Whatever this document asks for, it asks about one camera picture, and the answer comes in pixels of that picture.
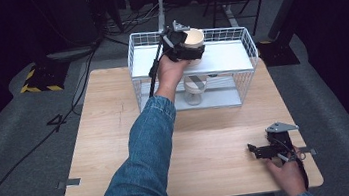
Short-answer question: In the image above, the left hand-held gripper cable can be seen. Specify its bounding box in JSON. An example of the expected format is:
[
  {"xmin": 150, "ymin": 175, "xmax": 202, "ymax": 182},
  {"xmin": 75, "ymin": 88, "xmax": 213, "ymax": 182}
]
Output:
[{"xmin": 142, "ymin": 40, "xmax": 171, "ymax": 99}]

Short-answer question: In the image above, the right hand-held gripper cable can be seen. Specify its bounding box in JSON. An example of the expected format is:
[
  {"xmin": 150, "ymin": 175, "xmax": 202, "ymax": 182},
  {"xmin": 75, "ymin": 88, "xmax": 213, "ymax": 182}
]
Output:
[{"xmin": 276, "ymin": 134, "xmax": 311, "ymax": 194}]

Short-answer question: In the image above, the white metal stand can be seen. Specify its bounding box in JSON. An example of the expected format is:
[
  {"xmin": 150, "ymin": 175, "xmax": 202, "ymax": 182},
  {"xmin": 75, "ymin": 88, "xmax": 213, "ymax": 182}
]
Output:
[{"xmin": 153, "ymin": 0, "xmax": 240, "ymax": 38}]

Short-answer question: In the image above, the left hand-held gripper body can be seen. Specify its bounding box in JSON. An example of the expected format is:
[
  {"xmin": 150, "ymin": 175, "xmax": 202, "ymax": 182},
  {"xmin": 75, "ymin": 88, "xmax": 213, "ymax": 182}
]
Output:
[{"xmin": 157, "ymin": 19, "xmax": 195, "ymax": 63}]

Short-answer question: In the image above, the grey tape strip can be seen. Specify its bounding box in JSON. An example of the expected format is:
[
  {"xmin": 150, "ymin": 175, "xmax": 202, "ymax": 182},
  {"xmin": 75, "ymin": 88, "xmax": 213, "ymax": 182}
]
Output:
[
  {"xmin": 297, "ymin": 144, "xmax": 318, "ymax": 157},
  {"xmin": 55, "ymin": 177, "xmax": 83, "ymax": 190}
]

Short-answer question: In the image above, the hand-held gripper cable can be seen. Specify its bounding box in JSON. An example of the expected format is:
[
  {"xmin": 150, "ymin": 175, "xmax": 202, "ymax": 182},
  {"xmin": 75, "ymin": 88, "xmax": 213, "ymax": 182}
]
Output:
[
  {"xmin": 142, "ymin": 40, "xmax": 171, "ymax": 99},
  {"xmin": 276, "ymin": 134, "xmax": 311, "ymax": 194}
]

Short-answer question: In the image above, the white wire shelf rack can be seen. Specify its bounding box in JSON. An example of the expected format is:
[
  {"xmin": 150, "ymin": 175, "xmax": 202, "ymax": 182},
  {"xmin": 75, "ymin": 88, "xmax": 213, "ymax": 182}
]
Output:
[{"xmin": 123, "ymin": 18, "xmax": 265, "ymax": 120}]

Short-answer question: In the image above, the yellow black striped base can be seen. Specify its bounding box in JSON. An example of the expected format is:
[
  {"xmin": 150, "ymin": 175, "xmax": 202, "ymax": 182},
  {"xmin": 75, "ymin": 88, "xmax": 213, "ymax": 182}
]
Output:
[{"xmin": 16, "ymin": 59, "xmax": 66, "ymax": 97}]

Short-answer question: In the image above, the dark slanted pole with base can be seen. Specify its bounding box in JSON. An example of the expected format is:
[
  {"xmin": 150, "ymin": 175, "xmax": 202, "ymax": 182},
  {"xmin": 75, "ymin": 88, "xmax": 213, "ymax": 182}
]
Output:
[{"xmin": 250, "ymin": 0, "xmax": 325, "ymax": 69}]

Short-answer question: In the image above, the bundle of floor cables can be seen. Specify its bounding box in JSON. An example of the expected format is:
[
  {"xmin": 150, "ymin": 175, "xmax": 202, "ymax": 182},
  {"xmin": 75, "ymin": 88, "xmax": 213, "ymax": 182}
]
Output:
[{"xmin": 99, "ymin": 0, "xmax": 163, "ymax": 40}]

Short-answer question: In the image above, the glass jar with white lid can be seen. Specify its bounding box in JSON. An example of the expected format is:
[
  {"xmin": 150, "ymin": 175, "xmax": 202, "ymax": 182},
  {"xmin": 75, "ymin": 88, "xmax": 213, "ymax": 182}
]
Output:
[{"xmin": 181, "ymin": 73, "xmax": 212, "ymax": 108}]

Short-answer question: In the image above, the person's left hand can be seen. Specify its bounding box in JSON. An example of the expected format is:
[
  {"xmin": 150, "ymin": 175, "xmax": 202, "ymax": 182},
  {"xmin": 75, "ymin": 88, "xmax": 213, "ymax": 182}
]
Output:
[{"xmin": 153, "ymin": 51, "xmax": 195, "ymax": 98}]

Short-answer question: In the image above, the white mug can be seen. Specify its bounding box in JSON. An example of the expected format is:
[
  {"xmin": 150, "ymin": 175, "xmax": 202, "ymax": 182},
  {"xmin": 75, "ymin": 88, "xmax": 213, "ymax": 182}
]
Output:
[{"xmin": 180, "ymin": 26, "xmax": 209, "ymax": 69}]

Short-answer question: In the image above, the long black floor cable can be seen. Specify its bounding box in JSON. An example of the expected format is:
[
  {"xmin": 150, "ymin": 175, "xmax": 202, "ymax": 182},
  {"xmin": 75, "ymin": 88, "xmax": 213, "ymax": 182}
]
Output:
[{"xmin": 0, "ymin": 43, "xmax": 117, "ymax": 196}]

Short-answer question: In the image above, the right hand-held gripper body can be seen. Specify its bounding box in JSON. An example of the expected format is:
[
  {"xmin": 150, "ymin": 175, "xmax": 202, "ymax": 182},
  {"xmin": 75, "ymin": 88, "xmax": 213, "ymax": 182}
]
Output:
[{"xmin": 264, "ymin": 119, "xmax": 304, "ymax": 166}]

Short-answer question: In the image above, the person's right hand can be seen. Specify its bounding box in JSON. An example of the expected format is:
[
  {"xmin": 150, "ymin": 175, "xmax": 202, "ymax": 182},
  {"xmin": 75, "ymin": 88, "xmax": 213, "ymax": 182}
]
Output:
[{"xmin": 265, "ymin": 156, "xmax": 309, "ymax": 196}]

